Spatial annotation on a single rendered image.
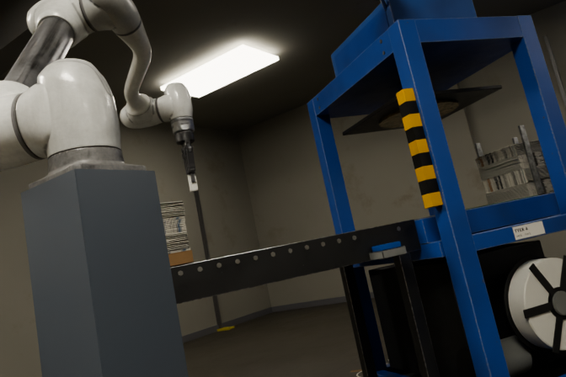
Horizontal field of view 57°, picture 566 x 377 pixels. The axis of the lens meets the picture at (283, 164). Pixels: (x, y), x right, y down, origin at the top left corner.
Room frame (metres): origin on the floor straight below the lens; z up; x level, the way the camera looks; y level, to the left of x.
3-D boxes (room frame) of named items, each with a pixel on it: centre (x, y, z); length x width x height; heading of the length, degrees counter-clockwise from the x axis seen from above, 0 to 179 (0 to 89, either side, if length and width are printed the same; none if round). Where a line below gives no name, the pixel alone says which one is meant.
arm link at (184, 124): (2.03, 0.36, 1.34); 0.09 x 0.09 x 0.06
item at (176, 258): (1.98, 0.52, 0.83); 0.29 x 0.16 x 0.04; 27
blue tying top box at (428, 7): (2.46, -0.68, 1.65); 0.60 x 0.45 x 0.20; 21
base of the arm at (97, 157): (1.13, 0.41, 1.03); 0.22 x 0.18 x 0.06; 146
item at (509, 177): (2.67, -1.22, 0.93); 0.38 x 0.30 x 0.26; 111
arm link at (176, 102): (2.03, 0.38, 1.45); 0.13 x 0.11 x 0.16; 84
